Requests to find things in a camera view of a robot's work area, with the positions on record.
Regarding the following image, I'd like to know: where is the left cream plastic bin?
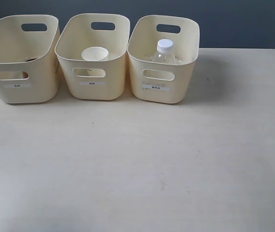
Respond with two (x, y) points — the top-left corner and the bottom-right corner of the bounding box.
(0, 14), (60, 104)

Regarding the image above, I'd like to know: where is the cream plastic bin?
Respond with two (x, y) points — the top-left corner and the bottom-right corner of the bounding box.
(0, 14), (60, 104)
(127, 15), (200, 104)
(55, 13), (130, 101)

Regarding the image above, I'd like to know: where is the right cream plastic bin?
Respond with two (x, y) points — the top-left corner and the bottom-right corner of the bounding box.
(127, 15), (200, 104)

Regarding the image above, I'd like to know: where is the clear plastic bottle white cap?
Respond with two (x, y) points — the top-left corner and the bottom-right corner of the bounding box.
(151, 39), (176, 64)

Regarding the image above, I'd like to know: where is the white paper cup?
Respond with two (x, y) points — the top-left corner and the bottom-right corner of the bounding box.
(81, 46), (109, 78)

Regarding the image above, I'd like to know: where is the middle cream plastic bin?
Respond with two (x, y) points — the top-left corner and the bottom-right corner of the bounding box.
(55, 13), (130, 101)

